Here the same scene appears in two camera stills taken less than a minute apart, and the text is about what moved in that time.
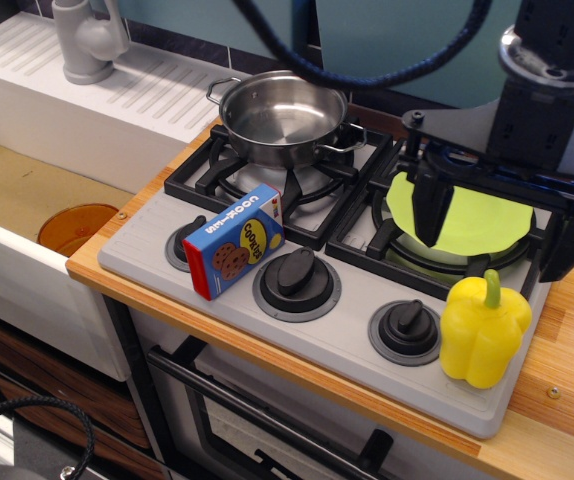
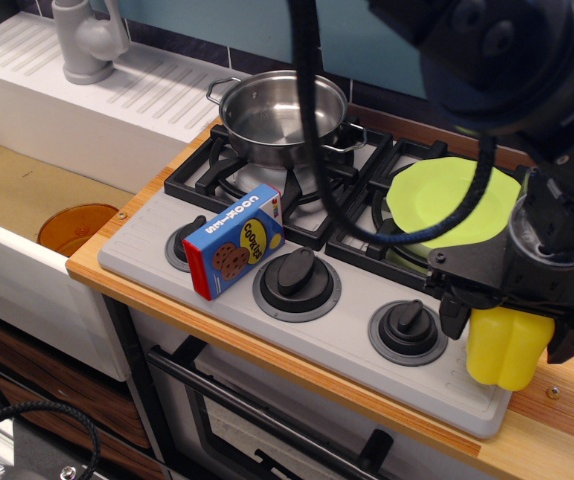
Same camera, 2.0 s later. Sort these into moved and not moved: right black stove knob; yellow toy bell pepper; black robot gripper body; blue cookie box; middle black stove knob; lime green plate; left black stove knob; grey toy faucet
Moved: black robot gripper body; yellow toy bell pepper
Not moved: left black stove knob; lime green plate; grey toy faucet; blue cookie box; middle black stove knob; right black stove knob
